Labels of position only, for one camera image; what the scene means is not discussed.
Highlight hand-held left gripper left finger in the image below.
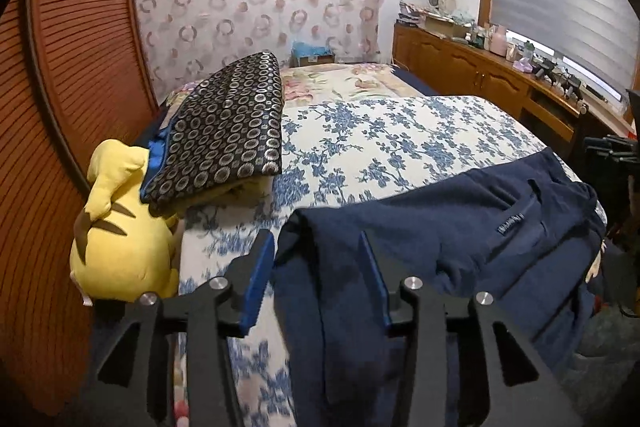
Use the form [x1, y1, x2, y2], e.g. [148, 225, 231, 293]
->
[82, 229, 277, 427]

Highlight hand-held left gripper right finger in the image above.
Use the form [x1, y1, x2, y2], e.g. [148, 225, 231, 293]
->
[359, 231, 583, 427]

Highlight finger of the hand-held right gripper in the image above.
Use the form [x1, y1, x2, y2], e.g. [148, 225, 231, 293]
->
[584, 134, 632, 168]

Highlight navy pants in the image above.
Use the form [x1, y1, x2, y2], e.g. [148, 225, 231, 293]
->
[272, 147, 608, 427]

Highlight black hand tool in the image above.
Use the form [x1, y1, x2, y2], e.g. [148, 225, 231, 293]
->
[532, 59, 558, 82]
[557, 74, 583, 100]

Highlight gold pillow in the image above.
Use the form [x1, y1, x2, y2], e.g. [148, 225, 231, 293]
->
[222, 177, 275, 204]

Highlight blue floral quilt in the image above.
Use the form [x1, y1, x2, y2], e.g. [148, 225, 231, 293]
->
[172, 94, 608, 427]

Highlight yellow plush toy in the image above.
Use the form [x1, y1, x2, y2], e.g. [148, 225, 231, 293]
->
[70, 139, 183, 308]

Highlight pink kettle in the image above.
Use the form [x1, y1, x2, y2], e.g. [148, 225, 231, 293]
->
[489, 23, 508, 56]

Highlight dark circle patterned pillow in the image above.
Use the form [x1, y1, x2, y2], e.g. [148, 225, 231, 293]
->
[140, 52, 286, 215]

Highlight grey cloth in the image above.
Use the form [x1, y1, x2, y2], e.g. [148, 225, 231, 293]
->
[570, 302, 633, 378]

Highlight wooden cabinet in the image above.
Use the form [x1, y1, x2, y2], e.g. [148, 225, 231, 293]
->
[392, 22, 631, 158]

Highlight pink floral bedsheet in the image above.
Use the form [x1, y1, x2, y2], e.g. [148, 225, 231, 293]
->
[165, 62, 426, 110]

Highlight flat cardboard box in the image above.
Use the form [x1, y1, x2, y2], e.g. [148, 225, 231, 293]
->
[424, 14, 471, 38]

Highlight navy bed sheet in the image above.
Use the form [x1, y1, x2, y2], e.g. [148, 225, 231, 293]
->
[390, 64, 441, 96]

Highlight cardboard box with blue cloth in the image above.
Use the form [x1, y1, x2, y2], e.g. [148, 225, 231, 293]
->
[291, 41, 336, 68]

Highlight brown louvered wardrobe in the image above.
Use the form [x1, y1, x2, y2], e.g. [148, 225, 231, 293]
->
[0, 0, 161, 413]

